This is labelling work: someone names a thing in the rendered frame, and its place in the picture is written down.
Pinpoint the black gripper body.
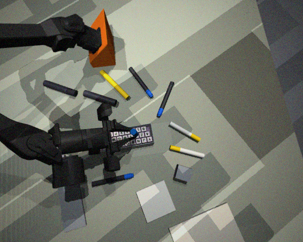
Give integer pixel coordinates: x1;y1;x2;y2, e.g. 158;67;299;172
80;103;121;172

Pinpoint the grey letter keyboard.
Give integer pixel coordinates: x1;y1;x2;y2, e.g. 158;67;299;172
111;123;155;149

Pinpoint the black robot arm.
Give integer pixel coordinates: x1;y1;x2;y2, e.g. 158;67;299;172
0;14;102;189

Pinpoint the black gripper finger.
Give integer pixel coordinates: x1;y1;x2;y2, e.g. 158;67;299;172
114;137;136;152
111;119;132;132

